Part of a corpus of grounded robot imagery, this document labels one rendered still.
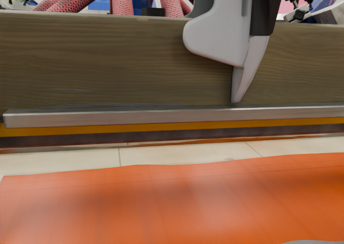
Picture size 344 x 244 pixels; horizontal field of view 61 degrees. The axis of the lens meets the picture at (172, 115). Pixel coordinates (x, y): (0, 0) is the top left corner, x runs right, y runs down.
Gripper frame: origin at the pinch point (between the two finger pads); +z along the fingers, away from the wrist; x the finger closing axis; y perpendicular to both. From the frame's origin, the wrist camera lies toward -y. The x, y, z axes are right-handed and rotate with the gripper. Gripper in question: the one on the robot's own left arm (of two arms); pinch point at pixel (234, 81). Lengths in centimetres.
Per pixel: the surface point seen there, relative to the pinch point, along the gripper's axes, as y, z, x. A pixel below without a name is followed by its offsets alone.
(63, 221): 14.1, 10.0, 2.9
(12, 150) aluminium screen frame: 21.2, 9.6, -10.4
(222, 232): 2.7, 10.1, 6.1
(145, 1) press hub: -2, -12, -77
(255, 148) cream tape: -7.5, 10.1, -8.1
